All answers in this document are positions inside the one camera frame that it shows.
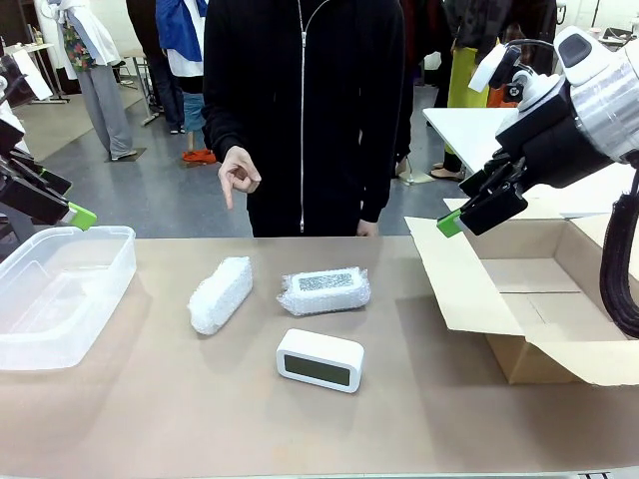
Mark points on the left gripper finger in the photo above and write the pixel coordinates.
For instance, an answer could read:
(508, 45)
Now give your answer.
(47, 179)
(45, 204)

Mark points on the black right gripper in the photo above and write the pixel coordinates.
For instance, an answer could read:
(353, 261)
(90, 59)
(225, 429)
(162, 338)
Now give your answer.
(554, 144)

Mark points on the clear bubble-wrapped clock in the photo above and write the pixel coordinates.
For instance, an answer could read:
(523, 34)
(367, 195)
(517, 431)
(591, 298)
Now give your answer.
(324, 294)

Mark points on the opaque bubble-wrapped clock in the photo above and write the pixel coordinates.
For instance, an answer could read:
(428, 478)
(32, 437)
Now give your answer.
(219, 297)

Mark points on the person's right forearm black sleeve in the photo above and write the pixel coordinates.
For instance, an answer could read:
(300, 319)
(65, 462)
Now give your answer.
(224, 125)

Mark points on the person's left forearm black sleeve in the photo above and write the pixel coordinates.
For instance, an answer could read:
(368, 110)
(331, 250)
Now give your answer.
(384, 169)

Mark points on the white unwrapped digital clock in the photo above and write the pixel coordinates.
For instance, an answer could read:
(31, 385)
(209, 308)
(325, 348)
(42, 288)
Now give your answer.
(319, 356)

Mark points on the person's left hand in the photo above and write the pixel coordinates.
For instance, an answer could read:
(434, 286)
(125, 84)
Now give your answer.
(368, 229)

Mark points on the person's right hand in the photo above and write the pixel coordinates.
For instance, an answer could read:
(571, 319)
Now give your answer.
(240, 172)

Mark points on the white background table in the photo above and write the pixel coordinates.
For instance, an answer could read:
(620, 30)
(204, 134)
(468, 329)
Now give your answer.
(464, 132)

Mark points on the brown cardboard box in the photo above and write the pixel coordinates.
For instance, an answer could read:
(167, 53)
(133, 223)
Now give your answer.
(524, 279)

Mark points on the clear plastic container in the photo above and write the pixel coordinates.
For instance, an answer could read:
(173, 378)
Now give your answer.
(60, 299)

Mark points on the background person yellow skirt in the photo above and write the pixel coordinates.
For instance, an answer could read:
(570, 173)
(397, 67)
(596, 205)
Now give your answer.
(466, 80)

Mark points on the small background side table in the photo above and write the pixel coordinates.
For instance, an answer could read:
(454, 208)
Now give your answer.
(30, 47)

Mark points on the orange object on floor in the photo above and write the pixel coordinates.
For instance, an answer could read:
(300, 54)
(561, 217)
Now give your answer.
(198, 156)

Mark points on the background person blue jacket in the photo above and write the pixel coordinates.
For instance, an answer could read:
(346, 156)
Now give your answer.
(180, 45)

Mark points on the person in black hoodie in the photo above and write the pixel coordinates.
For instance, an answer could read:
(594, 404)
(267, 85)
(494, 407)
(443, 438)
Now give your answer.
(299, 100)

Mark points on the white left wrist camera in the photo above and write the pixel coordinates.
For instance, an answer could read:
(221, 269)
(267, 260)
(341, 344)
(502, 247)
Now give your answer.
(32, 75)

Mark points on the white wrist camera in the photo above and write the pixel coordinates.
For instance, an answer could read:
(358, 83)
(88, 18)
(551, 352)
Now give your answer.
(32, 75)
(491, 65)

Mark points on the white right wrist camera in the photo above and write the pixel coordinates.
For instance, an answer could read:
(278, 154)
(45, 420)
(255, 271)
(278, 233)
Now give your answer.
(491, 65)

